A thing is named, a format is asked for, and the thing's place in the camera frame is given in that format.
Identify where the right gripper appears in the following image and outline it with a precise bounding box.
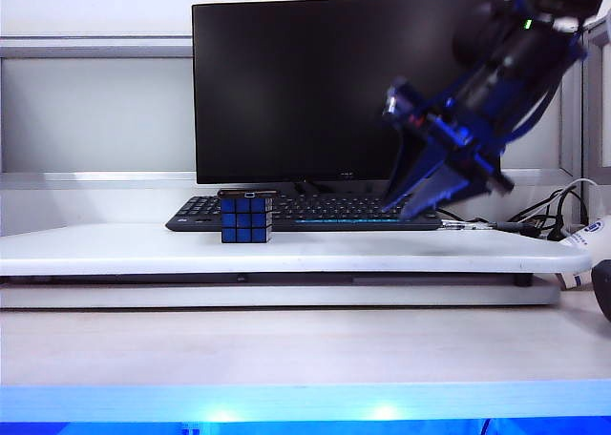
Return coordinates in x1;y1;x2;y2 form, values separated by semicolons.
381;67;516;219

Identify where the black smartphone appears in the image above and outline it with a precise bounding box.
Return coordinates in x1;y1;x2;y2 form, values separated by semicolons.
217;188;279;199

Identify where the Rubik's cube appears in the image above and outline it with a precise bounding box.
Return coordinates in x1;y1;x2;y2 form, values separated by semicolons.
221;196;275;244

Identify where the black computer keyboard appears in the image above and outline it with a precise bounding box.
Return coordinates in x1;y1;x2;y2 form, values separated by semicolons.
165;194;444;234

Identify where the black computer monitor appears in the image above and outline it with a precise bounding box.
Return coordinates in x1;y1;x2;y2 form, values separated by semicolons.
191;0;501;197

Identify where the white paper cup blue logo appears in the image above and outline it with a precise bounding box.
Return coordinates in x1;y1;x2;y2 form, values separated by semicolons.
558;215;611;291

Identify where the narrow grey partition panel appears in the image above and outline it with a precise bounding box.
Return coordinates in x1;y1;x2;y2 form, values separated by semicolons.
579;14;611;186

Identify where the black oval mouse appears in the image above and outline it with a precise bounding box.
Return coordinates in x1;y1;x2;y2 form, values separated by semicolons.
590;259;611;322

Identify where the white desk riser platform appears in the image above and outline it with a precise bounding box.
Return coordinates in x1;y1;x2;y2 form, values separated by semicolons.
0;222;593;310

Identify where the grey framed partition panel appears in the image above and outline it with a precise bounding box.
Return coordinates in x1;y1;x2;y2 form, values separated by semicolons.
0;33;581;191

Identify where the silver cable plug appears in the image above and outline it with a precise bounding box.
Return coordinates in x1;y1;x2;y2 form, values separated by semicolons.
441;219;498;232

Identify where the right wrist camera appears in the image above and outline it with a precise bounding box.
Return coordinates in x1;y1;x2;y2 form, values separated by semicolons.
380;75;422;127

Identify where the black cable bundle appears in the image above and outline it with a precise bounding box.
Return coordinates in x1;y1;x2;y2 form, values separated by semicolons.
505;186;587;241

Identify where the white cable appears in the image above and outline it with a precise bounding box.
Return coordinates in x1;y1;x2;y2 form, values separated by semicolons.
562;177;603;202

